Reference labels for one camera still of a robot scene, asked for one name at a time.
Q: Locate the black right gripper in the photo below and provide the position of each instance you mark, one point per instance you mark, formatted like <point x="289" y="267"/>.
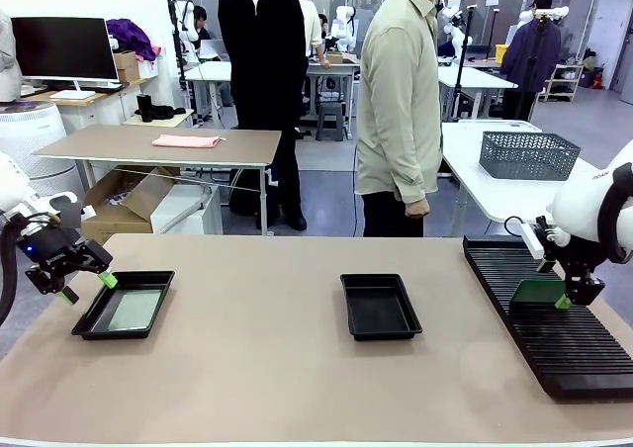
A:
<point x="576" y="261"/>

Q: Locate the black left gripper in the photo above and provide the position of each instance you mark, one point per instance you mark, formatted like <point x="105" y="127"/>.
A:
<point x="49" y="256"/>

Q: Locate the green circuit board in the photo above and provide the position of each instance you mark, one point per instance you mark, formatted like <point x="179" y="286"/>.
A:
<point x="134" y="309"/>
<point x="536" y="291"/>

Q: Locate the black ESD tray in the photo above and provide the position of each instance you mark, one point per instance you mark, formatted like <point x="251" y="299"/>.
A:
<point x="380" y="311"/>
<point x="94" y="326"/>

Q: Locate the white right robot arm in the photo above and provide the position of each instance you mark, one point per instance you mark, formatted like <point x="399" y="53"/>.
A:
<point x="578" y="200"/>

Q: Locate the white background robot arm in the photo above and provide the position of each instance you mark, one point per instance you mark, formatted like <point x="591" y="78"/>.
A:
<point x="455" y="22"/>
<point x="185" y="22"/>
<point x="342" y="26"/>

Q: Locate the beige-sleeved right forearm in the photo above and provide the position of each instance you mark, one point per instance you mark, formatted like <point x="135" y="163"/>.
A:
<point x="410" y="180"/>

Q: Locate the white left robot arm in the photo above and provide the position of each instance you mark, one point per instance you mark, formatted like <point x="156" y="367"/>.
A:
<point x="10" y="185"/>

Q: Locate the beige-shirt person right hand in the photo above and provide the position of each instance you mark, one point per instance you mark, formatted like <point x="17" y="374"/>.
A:
<point x="417" y="209"/>

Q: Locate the large open cardboard box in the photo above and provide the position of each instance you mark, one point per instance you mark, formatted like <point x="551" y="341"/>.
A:
<point x="114" y="214"/>

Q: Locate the black slotted board rack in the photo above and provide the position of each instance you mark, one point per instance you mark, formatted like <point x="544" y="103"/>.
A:
<point x="569" y="353"/>

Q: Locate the white work table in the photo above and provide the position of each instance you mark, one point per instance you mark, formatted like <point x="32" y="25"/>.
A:
<point x="494" y="195"/>

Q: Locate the grey mesh basket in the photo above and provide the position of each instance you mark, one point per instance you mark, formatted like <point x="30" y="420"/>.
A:
<point x="529" y="157"/>

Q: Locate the white cabinet box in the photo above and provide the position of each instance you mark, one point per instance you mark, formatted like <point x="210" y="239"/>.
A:
<point x="188" y="209"/>

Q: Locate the white air purifier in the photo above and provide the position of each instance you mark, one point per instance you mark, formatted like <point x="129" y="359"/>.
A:
<point x="34" y="140"/>

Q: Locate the brown folding table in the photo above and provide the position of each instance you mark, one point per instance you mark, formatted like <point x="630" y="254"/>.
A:
<point x="148" y="152"/>

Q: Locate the pink cloth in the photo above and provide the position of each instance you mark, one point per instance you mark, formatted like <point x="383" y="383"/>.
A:
<point x="185" y="141"/>

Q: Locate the white keyboard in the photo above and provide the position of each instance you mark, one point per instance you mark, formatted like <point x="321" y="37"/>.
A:
<point x="71" y="95"/>

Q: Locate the black tumbler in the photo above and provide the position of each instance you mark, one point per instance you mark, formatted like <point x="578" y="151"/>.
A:
<point x="144" y="108"/>

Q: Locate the black cloth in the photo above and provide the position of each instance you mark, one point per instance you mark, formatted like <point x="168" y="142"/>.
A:
<point x="165" y="112"/>

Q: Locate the white storage shelf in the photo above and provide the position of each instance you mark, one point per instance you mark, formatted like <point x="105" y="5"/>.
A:
<point x="564" y="81"/>

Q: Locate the small cardboard box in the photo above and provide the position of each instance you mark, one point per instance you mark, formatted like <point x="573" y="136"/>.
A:
<point x="126" y="66"/>

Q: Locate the white background desk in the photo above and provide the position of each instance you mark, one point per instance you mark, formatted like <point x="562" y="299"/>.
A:
<point x="212" y="71"/>
<point x="475" y="77"/>

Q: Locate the black computer monitor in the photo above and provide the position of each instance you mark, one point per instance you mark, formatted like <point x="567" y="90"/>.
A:
<point x="64" y="46"/>

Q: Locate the person in dark coat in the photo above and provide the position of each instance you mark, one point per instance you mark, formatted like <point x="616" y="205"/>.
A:
<point x="531" y="56"/>

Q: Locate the yellow bin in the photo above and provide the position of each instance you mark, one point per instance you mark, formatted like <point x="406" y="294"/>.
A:
<point x="502" y="54"/>

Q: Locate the black tripod stand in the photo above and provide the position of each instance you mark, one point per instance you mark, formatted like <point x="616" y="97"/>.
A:
<point x="462" y="61"/>

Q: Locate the purple cloth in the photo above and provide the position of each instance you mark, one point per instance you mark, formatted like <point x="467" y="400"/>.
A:
<point x="128" y="36"/>

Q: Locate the person in beige shirt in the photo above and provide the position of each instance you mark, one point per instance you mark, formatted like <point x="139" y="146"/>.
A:
<point x="395" y="96"/>

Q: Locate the grey laptop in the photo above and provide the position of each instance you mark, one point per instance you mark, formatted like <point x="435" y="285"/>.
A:
<point x="210" y="49"/>

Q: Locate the seated dark-haired person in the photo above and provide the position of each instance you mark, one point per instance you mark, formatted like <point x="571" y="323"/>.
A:
<point x="202" y="24"/>

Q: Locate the person in black jacket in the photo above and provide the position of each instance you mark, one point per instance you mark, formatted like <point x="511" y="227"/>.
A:
<point x="262" y="61"/>

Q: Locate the grey plastic stool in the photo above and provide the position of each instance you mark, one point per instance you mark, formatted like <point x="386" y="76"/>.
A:
<point x="330" y="120"/>

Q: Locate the wood-topped background desk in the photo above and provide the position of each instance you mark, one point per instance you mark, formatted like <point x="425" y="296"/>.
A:
<point x="341" y="66"/>

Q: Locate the person in cream sweater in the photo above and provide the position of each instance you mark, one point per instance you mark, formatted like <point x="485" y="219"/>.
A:
<point x="311" y="22"/>

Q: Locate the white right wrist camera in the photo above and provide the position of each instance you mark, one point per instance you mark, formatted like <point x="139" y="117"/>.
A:
<point x="531" y="239"/>

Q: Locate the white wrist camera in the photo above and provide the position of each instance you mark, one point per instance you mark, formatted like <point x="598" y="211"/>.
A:
<point x="531" y="239"/>
<point x="71" y="212"/>

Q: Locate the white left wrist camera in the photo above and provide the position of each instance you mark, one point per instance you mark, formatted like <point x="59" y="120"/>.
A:
<point x="71" y="212"/>

